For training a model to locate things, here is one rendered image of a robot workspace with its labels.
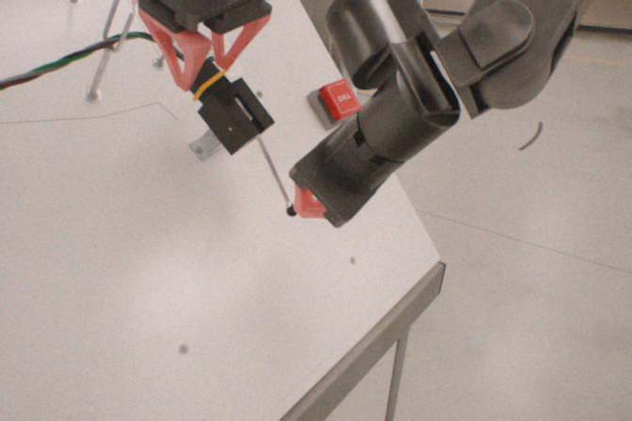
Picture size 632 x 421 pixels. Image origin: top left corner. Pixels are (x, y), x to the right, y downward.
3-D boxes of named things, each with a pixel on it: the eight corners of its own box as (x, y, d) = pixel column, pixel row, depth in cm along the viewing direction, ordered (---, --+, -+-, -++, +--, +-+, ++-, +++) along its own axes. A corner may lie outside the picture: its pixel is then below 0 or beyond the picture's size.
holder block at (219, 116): (230, 156, 45) (248, 141, 42) (196, 112, 44) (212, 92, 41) (257, 137, 47) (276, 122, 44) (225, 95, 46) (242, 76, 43)
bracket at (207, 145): (201, 163, 48) (219, 145, 44) (187, 145, 48) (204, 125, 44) (229, 143, 51) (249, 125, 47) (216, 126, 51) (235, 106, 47)
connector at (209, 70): (214, 116, 44) (222, 108, 42) (180, 80, 43) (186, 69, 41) (232, 102, 46) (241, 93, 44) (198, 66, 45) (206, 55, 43)
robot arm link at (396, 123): (431, 121, 28) (483, 116, 31) (386, 34, 29) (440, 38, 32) (369, 173, 33) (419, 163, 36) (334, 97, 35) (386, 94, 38)
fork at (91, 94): (105, 100, 44) (144, 11, 33) (90, 106, 43) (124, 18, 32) (92, 83, 44) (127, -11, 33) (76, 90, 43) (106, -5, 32)
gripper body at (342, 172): (282, 176, 37) (324, 128, 31) (345, 124, 43) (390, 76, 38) (335, 232, 37) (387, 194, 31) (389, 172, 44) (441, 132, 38)
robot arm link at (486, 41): (546, 32, 24) (542, 82, 32) (455, -114, 27) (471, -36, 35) (364, 137, 29) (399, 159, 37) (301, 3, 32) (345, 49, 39)
